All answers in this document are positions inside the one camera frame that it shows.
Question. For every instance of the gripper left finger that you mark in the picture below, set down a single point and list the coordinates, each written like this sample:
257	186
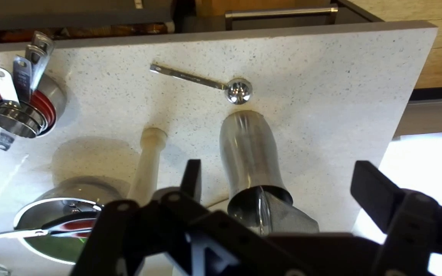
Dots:
205	237

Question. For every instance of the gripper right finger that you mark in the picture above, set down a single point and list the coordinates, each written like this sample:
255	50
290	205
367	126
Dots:
409	222

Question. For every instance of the tall silver tin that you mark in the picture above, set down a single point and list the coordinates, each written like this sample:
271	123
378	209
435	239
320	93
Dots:
248	153

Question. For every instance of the shiny silver bowl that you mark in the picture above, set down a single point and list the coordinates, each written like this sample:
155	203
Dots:
56	211

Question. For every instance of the silver bowl with red inside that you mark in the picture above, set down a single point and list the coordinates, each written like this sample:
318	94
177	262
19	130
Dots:
52	99

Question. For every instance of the cream wooden muddler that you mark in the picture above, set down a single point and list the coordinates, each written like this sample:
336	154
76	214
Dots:
148	168

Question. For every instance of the silver measuring spoon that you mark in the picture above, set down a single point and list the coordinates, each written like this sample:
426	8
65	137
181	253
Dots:
238	92

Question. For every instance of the drawer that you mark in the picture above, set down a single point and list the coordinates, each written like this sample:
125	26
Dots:
205	21

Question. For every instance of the stack of steel measuring cups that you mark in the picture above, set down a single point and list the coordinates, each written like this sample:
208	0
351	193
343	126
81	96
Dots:
17	111

